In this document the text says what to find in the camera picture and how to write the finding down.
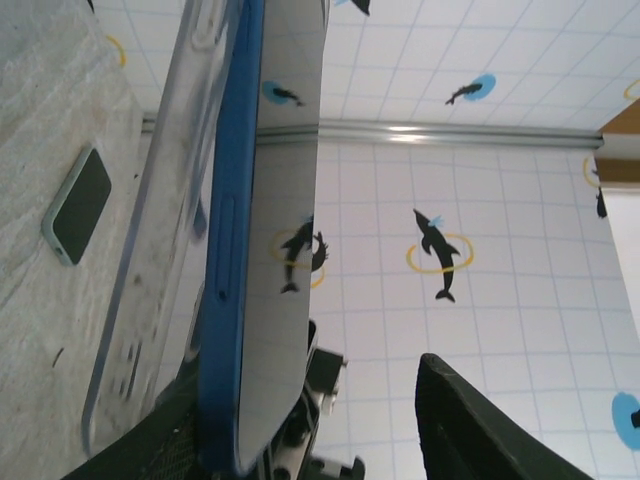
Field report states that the black smartphone table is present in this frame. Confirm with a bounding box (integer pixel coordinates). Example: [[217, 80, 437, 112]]
[[81, 0, 251, 459]]

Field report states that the blue smartphone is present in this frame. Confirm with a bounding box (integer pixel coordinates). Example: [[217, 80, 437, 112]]
[[194, 0, 331, 476]]

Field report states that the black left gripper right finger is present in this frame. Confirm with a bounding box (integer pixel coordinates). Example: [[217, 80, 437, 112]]
[[417, 352, 596, 480]]

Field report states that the wooden board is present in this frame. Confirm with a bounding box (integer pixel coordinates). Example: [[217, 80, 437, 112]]
[[593, 94, 640, 189]]

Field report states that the black smartphone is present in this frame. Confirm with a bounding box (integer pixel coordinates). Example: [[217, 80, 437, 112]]
[[52, 149, 112, 264]]

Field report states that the mint green phone case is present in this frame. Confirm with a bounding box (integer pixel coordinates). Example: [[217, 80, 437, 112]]
[[40, 143, 113, 267]]

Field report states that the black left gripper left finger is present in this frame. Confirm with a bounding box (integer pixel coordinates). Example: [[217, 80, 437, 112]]
[[59, 369, 201, 480]]

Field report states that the aluminium corner post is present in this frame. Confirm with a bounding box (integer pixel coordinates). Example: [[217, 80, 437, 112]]
[[141, 112, 607, 151]]

